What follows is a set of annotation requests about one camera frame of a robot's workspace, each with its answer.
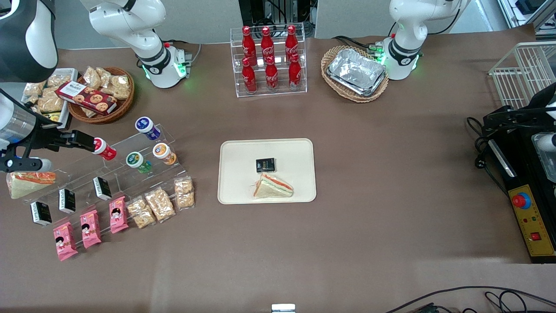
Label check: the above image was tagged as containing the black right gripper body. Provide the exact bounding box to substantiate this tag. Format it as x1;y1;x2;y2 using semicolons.
26;123;73;153

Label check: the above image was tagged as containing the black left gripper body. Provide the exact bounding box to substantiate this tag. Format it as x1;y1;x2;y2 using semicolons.
483;106;552;133

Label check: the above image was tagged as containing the green gum bottle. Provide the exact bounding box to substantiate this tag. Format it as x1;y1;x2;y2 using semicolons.
126;151;153;174

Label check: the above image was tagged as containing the blue gum bottle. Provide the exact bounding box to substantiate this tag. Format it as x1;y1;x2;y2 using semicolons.
135;116;162;141

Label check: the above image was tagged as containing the orange gum bottle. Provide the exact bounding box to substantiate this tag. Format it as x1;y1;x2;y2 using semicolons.
152;143;178;166

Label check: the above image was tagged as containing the cream plastic tray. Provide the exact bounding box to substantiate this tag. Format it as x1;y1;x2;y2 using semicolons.
217;138;317;205

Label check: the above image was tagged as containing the red yogurt cup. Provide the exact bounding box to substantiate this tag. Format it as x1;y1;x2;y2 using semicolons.
92;137;117;161

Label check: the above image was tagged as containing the red cookie box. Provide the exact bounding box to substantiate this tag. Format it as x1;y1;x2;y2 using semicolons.
55;81;118;116

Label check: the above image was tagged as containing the clear acrylic tiered stand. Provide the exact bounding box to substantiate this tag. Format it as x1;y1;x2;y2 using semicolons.
20;124;192;231

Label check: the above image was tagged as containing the wrapped triangle sandwich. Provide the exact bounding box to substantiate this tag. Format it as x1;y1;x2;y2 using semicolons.
6;171;57;200
251;173;295;200

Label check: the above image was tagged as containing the dark round wicker basket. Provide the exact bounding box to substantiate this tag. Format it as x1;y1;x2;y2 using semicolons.
67;67;136;125

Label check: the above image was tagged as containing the black yellow control box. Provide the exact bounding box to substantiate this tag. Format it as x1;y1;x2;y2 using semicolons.
488;130;556;265

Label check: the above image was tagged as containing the white rectangular bin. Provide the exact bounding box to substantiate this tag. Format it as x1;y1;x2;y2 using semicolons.
21;68;79;130

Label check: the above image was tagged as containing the pink snack pack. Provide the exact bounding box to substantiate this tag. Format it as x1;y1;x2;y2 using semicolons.
80;210;103;250
53;221;79;262
109;196;130;235

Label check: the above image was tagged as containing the clear rice cracker pack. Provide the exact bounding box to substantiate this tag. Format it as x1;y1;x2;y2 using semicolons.
126;196;156;230
144;187;176;224
174;177;196;211

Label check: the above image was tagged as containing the stack of foil trays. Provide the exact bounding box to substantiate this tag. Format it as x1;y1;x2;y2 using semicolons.
326;48;387;97

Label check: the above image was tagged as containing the clear acrylic bottle rack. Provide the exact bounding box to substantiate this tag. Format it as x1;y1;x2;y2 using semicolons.
230;23;308;98

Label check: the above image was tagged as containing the light oval wicker basket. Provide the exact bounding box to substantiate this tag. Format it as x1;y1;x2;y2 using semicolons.
321;45;390;104

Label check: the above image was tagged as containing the red cola bottle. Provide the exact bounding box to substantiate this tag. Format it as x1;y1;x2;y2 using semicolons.
241;57;258;94
288;53;302;90
242;26;257;67
264;56;279;92
285;25;300;62
261;27;275;64

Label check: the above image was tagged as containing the black equipment rack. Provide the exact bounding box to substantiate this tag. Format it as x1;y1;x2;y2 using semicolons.
238;0;315;38

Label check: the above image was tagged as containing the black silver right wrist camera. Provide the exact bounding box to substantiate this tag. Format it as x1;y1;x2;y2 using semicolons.
0;157;52;173

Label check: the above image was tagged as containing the white wire basket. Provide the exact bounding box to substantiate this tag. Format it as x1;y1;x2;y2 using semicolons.
488;41;556;112

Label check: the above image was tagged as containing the aluminium frame shelf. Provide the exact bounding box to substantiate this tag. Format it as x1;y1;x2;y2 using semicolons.
497;0;556;38

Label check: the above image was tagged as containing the grey arm base cable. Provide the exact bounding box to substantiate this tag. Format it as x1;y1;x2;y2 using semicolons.
163;40;203;67

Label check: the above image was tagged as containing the black arm base cable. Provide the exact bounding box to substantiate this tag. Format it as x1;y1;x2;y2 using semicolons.
332;35;384;55

